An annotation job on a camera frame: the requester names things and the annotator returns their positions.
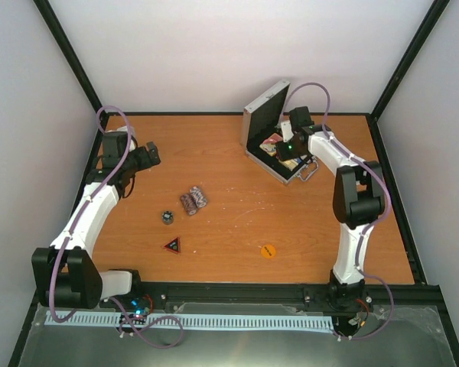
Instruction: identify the blue gold card deck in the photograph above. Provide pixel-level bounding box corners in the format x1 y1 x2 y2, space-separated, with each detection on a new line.
282 158 303 171

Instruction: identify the small dark chip stack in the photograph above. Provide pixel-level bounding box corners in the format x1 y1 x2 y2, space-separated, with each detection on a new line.
161 210 174 225

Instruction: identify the black red triangle button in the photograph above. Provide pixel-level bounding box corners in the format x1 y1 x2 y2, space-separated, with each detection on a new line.
163 237 181 255

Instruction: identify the orange round button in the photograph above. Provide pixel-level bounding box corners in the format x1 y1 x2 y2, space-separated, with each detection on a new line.
260 244 276 259

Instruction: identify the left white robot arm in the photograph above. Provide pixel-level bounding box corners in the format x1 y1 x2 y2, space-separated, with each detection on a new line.
31 126 161 309

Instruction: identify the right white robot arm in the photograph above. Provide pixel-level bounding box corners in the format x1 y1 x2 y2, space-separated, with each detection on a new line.
276 107 389 311

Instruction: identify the red playing card deck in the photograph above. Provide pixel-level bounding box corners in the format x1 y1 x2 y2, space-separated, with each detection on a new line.
259 133 282 157

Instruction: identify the aluminium poker case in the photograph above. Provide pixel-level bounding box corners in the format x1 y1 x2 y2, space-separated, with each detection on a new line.
240 80 319 185

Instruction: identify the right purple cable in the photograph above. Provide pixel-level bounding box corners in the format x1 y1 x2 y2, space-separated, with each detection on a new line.
280 82 395 341

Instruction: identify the purple cable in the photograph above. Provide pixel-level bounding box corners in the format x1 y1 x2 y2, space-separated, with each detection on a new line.
280 82 395 341
47 105 185 348

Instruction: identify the black front rail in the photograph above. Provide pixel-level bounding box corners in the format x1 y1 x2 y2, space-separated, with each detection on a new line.
121 282 328 310

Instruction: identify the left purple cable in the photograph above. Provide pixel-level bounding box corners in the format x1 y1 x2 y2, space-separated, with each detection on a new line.
47 105 185 348

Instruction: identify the light blue cable duct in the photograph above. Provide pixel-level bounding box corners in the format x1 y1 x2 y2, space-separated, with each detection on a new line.
64 311 334 333

